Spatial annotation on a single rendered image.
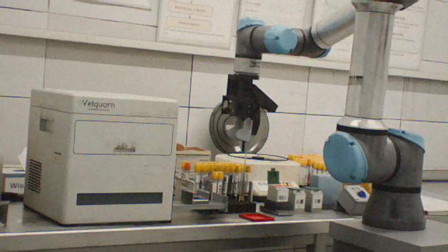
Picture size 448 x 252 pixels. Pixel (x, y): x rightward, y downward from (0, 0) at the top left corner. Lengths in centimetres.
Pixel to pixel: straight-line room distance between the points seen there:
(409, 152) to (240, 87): 51
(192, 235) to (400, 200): 50
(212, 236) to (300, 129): 109
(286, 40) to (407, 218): 54
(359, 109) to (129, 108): 52
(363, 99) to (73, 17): 105
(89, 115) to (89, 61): 71
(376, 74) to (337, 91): 128
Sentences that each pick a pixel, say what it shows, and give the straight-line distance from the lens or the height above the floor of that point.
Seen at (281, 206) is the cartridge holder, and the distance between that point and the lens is 208.
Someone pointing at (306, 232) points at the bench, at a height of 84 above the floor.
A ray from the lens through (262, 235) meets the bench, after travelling 194.
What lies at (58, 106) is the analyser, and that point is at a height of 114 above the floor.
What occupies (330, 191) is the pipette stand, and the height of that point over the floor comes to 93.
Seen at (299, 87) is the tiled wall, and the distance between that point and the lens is 284.
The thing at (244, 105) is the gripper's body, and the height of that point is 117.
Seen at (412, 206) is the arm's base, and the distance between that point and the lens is 180.
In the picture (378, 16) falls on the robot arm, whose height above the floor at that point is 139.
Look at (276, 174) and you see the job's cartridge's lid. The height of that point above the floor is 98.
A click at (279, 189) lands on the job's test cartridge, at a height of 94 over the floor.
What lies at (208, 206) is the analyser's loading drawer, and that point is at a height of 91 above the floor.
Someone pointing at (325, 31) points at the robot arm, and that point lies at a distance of 197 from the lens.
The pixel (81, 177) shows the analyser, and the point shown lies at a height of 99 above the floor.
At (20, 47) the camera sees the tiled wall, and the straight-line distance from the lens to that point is 231.
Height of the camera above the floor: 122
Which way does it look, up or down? 3 degrees down
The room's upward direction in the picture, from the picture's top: 5 degrees clockwise
